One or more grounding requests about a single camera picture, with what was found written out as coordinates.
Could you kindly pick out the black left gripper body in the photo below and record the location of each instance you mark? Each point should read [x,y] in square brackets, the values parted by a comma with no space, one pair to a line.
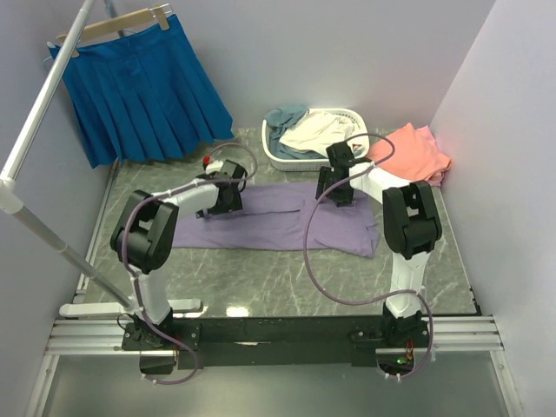
[219,207]

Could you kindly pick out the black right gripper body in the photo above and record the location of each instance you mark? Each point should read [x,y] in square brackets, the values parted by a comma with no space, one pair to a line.
[335,195]

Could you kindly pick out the purple t shirt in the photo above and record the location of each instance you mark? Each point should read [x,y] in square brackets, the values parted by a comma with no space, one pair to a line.
[274,217]

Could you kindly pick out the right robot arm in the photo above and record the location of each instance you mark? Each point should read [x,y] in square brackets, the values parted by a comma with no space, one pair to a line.
[411,222]

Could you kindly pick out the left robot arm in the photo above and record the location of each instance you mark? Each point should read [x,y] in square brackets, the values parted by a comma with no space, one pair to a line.
[144,235]

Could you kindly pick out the white t shirt in basket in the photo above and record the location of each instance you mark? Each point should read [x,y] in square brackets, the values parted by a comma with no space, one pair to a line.
[317,130]

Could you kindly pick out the white plastic laundry basket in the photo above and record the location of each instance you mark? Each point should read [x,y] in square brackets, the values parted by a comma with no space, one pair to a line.
[359,145]

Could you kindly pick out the grey blue t shirt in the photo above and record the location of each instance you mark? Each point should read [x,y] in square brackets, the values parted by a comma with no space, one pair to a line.
[279,120]

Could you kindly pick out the folded orange t shirt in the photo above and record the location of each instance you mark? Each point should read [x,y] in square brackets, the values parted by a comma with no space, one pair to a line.
[407,158]

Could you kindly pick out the folded pink t shirt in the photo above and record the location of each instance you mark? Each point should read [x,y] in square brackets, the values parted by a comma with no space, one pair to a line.
[435,163]

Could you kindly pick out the blue pleated skirt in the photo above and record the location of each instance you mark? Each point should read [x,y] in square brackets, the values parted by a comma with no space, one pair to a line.
[144,97]

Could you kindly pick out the wooden clothes hanger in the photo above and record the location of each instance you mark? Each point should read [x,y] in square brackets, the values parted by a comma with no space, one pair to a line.
[115,25]

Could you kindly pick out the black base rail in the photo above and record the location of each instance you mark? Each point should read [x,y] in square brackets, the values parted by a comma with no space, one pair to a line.
[256,341]

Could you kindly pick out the aluminium frame rail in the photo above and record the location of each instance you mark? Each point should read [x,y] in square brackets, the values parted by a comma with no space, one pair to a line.
[451,334]

